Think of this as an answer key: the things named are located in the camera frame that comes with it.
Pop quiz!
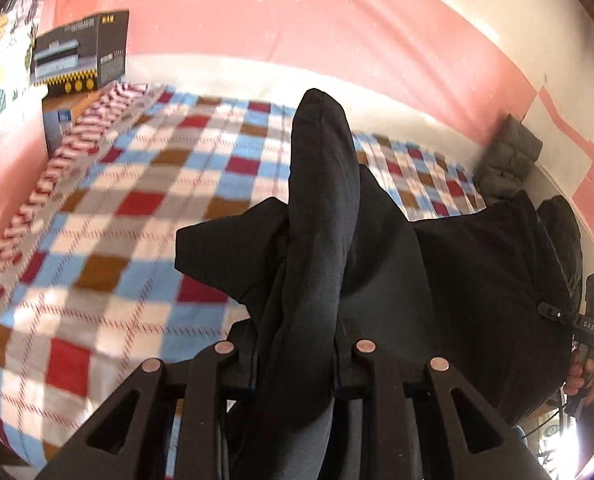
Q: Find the large black coat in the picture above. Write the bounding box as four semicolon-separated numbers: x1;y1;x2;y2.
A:
175;89;571;479

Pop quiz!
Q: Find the person's right hand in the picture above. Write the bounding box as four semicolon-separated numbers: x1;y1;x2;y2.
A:
564;349;594;408

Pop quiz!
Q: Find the black puffer jacket with snaps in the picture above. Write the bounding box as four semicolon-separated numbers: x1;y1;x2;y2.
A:
536;195;583;311

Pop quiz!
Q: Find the grey quilted puffer jacket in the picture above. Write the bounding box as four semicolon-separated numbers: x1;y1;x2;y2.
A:
474;115;543;206

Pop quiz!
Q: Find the checkered plaid bed sheet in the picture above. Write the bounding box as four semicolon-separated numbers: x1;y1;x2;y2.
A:
0;81;488;474

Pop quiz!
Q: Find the blue box under black box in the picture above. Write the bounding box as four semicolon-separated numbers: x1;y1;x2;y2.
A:
43;108;73;158

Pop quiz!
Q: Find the black printed cardboard box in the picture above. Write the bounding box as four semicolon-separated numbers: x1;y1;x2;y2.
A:
30;10;130;96

